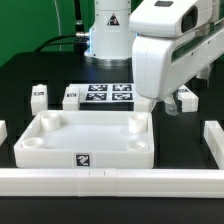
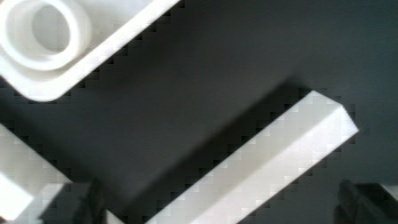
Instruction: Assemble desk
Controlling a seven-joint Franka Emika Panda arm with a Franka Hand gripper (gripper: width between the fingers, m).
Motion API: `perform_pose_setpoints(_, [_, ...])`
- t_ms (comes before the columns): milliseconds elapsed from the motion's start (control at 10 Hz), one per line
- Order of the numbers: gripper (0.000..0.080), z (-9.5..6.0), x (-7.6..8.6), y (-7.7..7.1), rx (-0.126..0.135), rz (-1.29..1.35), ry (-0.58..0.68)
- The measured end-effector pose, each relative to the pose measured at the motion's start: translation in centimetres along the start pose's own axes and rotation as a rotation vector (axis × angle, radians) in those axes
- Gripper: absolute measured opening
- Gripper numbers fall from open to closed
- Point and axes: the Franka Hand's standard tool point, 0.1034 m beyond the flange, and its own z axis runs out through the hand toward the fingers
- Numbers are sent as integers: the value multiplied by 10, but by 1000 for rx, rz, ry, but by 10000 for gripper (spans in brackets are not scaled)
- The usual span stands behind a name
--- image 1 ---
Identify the white marker base plate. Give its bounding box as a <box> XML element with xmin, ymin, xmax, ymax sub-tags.
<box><xmin>76</xmin><ymin>83</ymin><xmax>138</xmax><ymax>103</ymax></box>

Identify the white fence block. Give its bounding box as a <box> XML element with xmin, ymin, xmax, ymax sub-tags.
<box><xmin>0</xmin><ymin>120</ymin><xmax>7</xmax><ymax>146</ymax></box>
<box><xmin>203</xmin><ymin>121</ymin><xmax>224</xmax><ymax>170</ymax></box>

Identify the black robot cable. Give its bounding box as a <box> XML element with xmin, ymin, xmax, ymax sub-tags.
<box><xmin>34</xmin><ymin>0</ymin><xmax>91</xmax><ymax>53</ymax></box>

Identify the white left fence block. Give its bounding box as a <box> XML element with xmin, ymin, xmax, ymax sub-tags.
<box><xmin>0</xmin><ymin>120</ymin><xmax>7</xmax><ymax>146</ymax></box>

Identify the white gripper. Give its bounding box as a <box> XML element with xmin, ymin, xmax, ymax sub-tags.
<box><xmin>129</xmin><ymin>0</ymin><xmax>224</xmax><ymax>116</ymax></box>

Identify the white front fence rail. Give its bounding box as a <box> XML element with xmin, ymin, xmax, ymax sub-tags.
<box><xmin>0</xmin><ymin>168</ymin><xmax>224</xmax><ymax>198</ymax></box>

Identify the white right fence block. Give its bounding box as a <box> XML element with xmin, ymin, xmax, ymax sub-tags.
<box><xmin>203</xmin><ymin>121</ymin><xmax>224</xmax><ymax>170</ymax></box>

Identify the white desk top tray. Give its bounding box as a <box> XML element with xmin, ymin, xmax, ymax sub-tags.
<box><xmin>14</xmin><ymin>110</ymin><xmax>154</xmax><ymax>169</ymax></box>

